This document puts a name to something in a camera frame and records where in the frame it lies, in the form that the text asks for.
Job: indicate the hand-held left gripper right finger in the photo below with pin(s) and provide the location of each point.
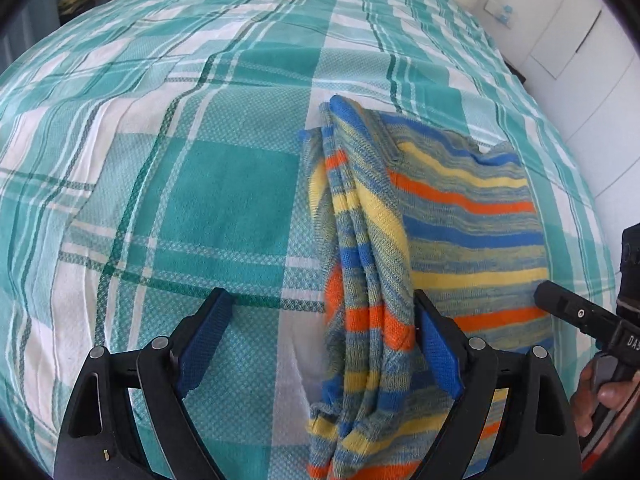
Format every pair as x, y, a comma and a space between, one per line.
440, 355

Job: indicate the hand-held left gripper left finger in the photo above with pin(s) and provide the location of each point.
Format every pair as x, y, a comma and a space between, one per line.
205, 340

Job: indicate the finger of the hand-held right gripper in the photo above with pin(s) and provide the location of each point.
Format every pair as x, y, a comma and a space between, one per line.
570, 305

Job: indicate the striped knit sweater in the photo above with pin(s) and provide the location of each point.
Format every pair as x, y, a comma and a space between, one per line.
450, 200

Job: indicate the person's right hand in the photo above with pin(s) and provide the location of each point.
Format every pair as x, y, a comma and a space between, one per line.
582, 400

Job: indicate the teal plaid blanket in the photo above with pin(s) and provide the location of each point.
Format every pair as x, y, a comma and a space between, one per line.
150, 185

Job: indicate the dark wooden bed frame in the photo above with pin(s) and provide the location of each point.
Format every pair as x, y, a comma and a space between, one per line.
517, 72

